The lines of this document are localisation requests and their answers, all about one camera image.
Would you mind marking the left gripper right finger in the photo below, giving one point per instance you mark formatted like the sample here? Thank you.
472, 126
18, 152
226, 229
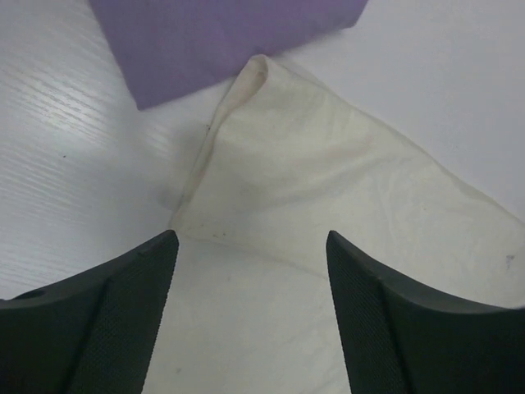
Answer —
401, 336

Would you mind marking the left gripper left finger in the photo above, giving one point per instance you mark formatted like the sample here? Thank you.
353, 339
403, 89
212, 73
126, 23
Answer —
93, 332

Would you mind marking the white t shirt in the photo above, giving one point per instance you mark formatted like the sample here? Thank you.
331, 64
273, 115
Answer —
285, 162

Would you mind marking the folded purple t shirt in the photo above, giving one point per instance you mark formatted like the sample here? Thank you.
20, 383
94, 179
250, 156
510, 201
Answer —
169, 49

